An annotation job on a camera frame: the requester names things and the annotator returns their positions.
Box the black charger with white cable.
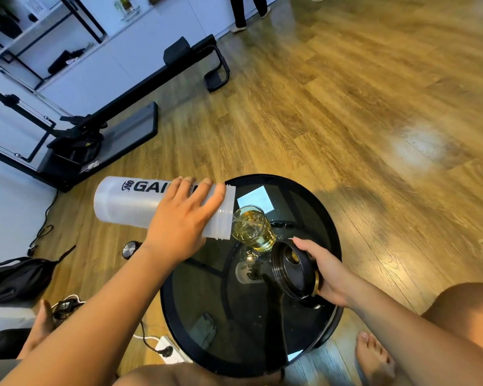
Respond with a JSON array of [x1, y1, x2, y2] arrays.
[[52, 294, 86, 320]]

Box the black floor cable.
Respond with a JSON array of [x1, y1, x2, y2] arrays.
[[27, 191, 59, 258]]

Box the person's left leg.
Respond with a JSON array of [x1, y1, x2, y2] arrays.
[[113, 362, 284, 386]]

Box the small black metal cup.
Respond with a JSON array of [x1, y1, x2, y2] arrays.
[[122, 240, 142, 260]]

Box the black bag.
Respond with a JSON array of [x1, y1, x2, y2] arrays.
[[47, 48, 86, 75]]

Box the translucent white shaker bottle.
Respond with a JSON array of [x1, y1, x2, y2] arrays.
[[93, 176, 236, 241]]

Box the white power strip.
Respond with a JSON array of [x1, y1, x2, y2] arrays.
[[155, 335, 194, 364]]

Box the person's left foot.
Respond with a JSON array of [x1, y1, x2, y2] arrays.
[[16, 299, 57, 360]]

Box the small picture frame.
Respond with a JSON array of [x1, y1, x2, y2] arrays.
[[114, 0, 141, 21]]

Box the round black glass side table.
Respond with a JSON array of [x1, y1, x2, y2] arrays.
[[160, 174, 344, 378]]

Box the white low cabinet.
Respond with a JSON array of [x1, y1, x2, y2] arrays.
[[36, 0, 284, 117]]

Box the person's left hand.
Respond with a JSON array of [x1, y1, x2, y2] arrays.
[[142, 177, 227, 270]]

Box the glass of yellow drink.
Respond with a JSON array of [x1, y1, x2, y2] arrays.
[[230, 205, 277, 252]]

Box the person's right foot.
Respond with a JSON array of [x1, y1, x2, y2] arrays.
[[355, 331, 397, 386]]

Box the person's right leg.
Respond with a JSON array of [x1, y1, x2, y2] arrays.
[[420, 282, 483, 358]]

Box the person's right forearm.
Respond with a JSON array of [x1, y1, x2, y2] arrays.
[[344, 285, 483, 386]]

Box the white shelf with black frame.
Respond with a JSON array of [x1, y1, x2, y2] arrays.
[[0, 0, 107, 91]]

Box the person's left forearm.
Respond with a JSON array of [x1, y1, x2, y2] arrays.
[[0, 243, 175, 386]]

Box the person's right hand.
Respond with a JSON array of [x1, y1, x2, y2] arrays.
[[292, 237, 361, 309]]

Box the black cushion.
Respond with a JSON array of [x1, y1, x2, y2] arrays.
[[0, 328, 33, 361]]

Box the green potted plant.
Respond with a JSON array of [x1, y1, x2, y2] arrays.
[[0, 0, 23, 38]]

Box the black plug with cable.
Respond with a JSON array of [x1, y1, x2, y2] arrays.
[[139, 321, 174, 358]]

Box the black backpack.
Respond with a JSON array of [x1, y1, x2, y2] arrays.
[[0, 245, 77, 306]]

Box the black shaker lid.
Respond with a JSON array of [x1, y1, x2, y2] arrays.
[[271, 239, 324, 309]]

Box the person's leg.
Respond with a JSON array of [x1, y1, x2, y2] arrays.
[[113, 362, 284, 386], [420, 282, 483, 358]]

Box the person's foot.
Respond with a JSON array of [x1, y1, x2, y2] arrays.
[[355, 331, 397, 386], [16, 299, 57, 360]]

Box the black rowing machine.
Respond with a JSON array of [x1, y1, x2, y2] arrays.
[[0, 34, 231, 193]]

